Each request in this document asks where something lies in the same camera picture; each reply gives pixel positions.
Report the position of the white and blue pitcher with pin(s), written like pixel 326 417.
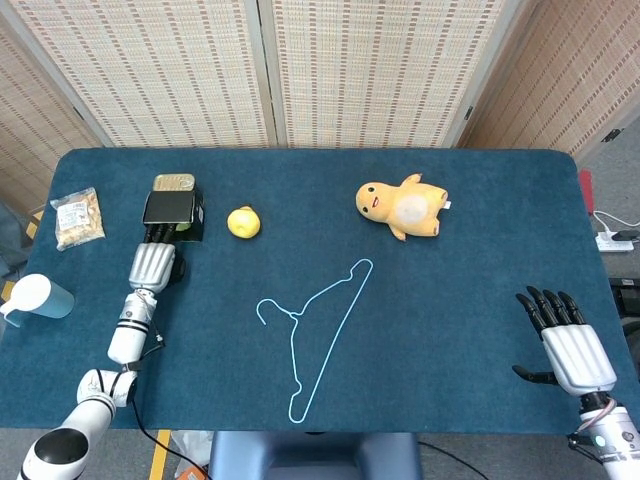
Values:
pixel 37 297

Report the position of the clear snack bag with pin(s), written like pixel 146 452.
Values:
pixel 79 218

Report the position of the black open cardboard box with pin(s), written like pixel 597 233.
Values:
pixel 170 207

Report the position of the clear plastic bag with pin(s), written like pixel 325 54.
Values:
pixel 192 450

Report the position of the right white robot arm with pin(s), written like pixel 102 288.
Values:
pixel 607 435

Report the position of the gold flat tin can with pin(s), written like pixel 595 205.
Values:
pixel 173 182

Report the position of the woven bamboo screen panel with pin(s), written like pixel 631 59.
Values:
pixel 370 70
pixel 150 70
pixel 560 75
pixel 30 130

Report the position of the dark blue table mat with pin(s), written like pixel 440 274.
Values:
pixel 400 350

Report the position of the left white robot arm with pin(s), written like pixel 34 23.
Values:
pixel 125 340

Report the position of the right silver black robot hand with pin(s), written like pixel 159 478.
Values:
pixel 575 357

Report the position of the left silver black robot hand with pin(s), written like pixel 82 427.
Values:
pixel 151 265

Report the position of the white power strip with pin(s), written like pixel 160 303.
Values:
pixel 614 243

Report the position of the yellow toy lemon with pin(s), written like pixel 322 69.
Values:
pixel 243 221

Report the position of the yellow plush duck toy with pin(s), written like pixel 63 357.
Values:
pixel 400 205

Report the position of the black device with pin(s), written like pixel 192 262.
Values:
pixel 627 305

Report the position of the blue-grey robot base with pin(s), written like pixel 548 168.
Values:
pixel 315 457

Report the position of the red flat object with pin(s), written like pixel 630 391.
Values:
pixel 585 187

